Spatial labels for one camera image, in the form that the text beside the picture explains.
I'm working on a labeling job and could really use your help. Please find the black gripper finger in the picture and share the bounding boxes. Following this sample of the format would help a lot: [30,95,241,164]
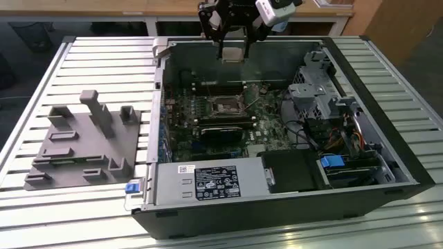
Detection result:
[245,15,271,60]
[198,1,227,60]

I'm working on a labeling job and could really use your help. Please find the silver topped CPU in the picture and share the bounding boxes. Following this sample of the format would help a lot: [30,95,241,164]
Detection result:
[221,46,246,63]

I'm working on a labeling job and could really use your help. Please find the metal socket cover frame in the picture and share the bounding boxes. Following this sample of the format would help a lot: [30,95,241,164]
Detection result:
[242,84,269,107]

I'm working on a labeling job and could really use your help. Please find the CPU socket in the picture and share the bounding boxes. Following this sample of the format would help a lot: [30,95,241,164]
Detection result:
[207,95,249,117]

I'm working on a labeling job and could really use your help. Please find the metal drive cage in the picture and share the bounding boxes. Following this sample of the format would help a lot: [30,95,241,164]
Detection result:
[287,50,363,125]

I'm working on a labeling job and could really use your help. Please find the black RAM stick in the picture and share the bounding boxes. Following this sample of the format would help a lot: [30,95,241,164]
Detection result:
[198,121,253,128]

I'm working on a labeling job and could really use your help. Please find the green motherboard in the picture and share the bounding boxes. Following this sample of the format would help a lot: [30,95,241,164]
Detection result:
[160,77,295,163]

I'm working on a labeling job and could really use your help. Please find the black small graphics card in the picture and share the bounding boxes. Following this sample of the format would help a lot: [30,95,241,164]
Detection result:
[199,126,243,143]

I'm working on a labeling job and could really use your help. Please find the wooden desk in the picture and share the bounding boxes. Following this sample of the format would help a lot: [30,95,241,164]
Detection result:
[0,0,357,37]

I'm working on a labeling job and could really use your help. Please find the silver chipset heatsink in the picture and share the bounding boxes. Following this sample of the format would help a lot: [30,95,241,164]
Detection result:
[247,144,266,156]

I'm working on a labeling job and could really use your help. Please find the wooden cabinet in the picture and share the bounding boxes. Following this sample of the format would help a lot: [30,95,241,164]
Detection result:
[341,0,443,68]

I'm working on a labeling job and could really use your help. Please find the black plastic shroud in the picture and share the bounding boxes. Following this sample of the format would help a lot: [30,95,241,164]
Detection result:
[258,149,326,194]

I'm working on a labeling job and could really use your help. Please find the hard disk in blue carrier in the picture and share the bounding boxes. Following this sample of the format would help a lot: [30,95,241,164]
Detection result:
[318,154,385,186]

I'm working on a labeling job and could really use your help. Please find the grey power supply unit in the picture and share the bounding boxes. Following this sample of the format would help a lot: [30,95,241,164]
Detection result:
[154,157,274,205]

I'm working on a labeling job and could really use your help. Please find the grey parts rack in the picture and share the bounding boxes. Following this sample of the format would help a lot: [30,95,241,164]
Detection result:
[23,89,143,191]

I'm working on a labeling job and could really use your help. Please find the black waste bin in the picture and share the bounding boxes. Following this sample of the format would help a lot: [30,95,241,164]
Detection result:
[8,22,55,52]

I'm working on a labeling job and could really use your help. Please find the black open PC case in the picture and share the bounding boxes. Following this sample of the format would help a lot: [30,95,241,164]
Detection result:
[130,36,437,241]

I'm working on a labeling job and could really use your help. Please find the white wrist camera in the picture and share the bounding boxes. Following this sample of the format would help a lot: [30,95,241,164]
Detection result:
[255,0,298,26]

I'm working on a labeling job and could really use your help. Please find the yellow orange power wires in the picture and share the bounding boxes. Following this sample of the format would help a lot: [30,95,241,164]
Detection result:
[325,129,367,154]

